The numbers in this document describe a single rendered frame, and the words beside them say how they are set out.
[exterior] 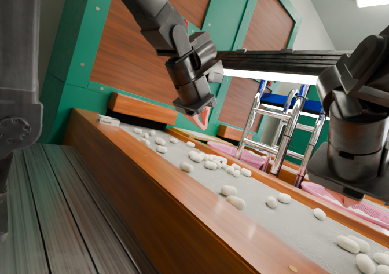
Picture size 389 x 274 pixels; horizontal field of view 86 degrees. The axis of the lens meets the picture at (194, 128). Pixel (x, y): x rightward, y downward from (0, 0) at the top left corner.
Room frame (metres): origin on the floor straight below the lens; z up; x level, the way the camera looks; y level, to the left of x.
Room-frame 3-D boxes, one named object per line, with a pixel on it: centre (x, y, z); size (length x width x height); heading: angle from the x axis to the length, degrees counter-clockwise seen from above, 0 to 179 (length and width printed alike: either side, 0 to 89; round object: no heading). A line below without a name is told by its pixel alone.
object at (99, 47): (1.38, 0.16, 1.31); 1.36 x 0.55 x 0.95; 133
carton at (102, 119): (0.64, 0.26, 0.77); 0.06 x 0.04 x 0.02; 133
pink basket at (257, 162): (0.95, -0.21, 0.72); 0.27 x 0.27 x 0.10
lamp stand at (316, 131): (0.96, -0.47, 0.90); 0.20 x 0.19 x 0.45; 43
